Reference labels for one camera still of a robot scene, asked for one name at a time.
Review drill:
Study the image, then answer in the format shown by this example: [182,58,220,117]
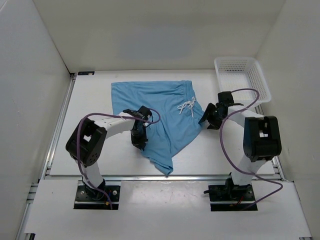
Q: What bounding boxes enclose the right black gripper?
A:
[198,102,225,130]

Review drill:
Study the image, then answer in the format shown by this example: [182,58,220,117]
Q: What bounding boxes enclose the light blue shorts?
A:
[111,80,204,176]

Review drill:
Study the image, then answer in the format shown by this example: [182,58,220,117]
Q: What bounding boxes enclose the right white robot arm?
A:
[199,90,282,200]

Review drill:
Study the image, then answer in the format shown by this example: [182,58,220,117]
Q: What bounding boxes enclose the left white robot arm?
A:
[65,105,153,200]

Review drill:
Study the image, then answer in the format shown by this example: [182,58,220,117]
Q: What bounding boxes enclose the white plastic mesh basket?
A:
[214,56,272,106]

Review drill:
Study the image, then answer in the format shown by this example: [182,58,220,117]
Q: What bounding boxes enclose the blue label sticker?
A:
[77,71,95,76]

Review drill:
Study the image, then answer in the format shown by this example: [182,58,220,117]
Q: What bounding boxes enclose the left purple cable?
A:
[76,108,161,210]

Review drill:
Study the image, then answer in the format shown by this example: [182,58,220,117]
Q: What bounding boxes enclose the aluminium front rail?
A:
[103,174,229,182]

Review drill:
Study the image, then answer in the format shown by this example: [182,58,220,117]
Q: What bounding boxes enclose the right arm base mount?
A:
[203,184,258,212]

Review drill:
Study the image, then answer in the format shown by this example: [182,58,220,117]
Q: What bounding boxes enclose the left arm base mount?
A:
[73,181,121,211]

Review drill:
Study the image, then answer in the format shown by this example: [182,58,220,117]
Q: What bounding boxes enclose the aluminium left rail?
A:
[38,73,78,182]

